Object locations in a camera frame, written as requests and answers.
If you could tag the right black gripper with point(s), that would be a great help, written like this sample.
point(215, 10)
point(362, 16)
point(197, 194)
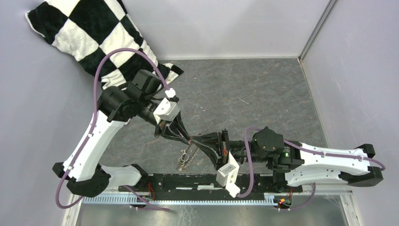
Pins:
point(222, 146)

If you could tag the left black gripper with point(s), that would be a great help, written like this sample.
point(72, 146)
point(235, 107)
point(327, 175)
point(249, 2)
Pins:
point(163, 129)

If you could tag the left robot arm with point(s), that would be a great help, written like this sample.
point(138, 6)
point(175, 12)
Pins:
point(117, 105)

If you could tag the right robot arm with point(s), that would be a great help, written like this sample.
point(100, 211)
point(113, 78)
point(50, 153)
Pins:
point(293, 163)

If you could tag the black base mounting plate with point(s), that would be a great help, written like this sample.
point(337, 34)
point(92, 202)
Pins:
point(203, 187)

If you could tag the black white checkered pillow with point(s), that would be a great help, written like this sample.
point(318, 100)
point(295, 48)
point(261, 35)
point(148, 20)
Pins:
point(88, 30)

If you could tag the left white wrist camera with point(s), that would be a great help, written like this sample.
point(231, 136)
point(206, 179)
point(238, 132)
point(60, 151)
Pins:
point(166, 111)

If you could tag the aluminium frame rail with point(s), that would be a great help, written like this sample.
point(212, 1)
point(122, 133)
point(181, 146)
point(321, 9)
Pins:
point(319, 205)

